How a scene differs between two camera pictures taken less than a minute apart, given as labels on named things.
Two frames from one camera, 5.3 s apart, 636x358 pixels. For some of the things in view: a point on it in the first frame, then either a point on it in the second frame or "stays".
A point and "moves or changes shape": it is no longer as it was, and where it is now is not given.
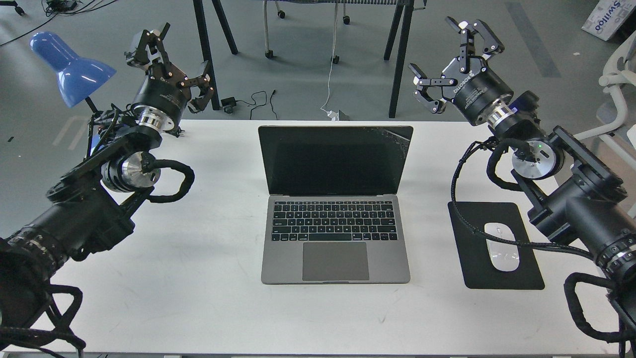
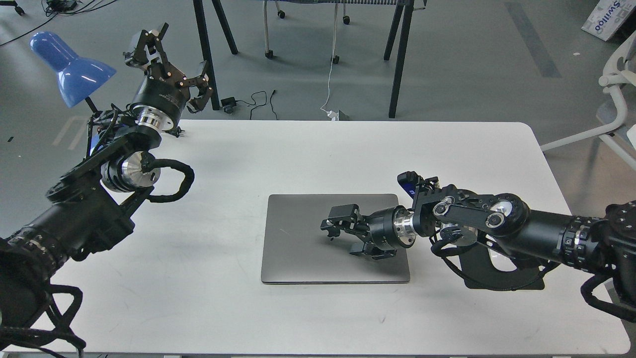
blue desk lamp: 79,78 stays
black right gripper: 476,91 to 389,228
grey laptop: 335,213 moves or changes shape
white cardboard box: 607,17 stays
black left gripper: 165,93 stays
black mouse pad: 478,271 stays
